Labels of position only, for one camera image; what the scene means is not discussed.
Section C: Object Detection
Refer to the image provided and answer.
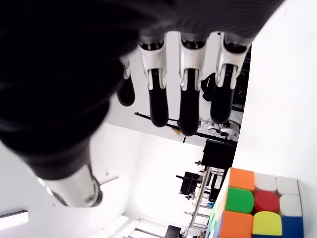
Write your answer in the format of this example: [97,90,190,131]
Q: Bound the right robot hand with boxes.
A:
[0,0,284,208]

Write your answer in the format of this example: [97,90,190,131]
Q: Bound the multicoloured Rubik's cube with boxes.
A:
[207,167,305,238]

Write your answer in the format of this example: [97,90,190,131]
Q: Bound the long ceiling light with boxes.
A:
[0,210,28,230]

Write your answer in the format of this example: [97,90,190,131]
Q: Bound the silver humanoid robot legs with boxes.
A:
[219,121,240,139]

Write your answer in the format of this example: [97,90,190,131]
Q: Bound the black cabinet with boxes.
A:
[203,139,237,172]

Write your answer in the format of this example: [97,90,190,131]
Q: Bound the white metal-frame desk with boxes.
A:
[185,167,227,238]

